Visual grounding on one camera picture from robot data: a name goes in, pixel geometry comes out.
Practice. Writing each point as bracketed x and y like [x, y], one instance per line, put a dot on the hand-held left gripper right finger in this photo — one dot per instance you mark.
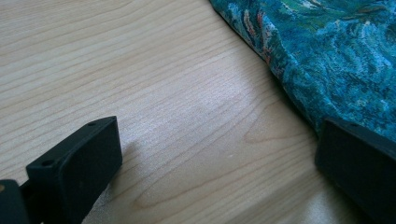
[358, 161]

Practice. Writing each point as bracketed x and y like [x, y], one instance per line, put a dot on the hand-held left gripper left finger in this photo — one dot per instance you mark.
[77, 174]

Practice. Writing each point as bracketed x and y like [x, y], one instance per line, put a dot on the teal floral short-sleeved shirt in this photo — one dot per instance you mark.
[327, 56]

